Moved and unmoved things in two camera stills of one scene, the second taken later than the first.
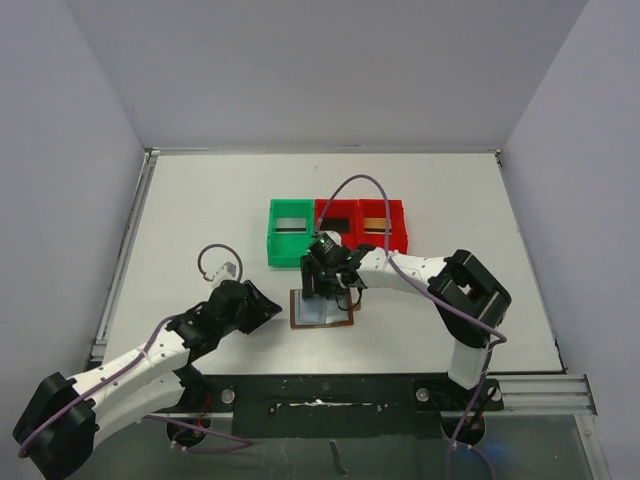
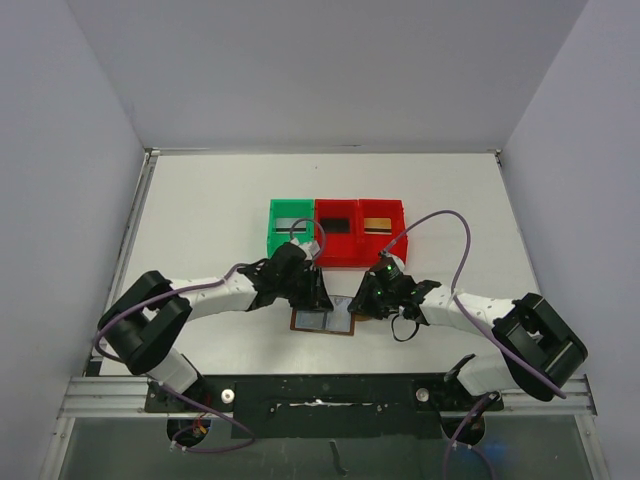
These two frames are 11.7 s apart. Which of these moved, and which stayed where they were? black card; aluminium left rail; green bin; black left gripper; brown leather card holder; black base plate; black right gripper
Moved: black right gripper; black left gripper; brown leather card holder
Stayed: green bin; black base plate; aluminium left rail; black card
